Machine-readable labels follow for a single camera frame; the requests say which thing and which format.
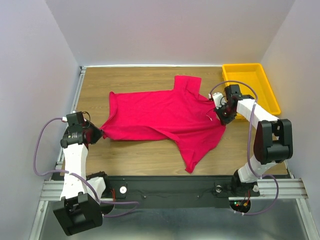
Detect pink red t shirt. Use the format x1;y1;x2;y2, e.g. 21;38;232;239
101;75;226;173

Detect yellow plastic tray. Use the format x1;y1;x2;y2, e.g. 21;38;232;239
222;63;281;116

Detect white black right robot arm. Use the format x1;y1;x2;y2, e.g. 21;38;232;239
208;81;293;195

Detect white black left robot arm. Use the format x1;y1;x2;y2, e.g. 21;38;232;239
53;111;111;236

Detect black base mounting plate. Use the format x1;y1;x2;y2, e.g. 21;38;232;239
101;175;260;209

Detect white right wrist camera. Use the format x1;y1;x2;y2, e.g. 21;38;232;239
208;92;226;109

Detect aluminium frame rail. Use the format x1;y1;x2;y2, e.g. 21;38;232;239
40;178;309;201

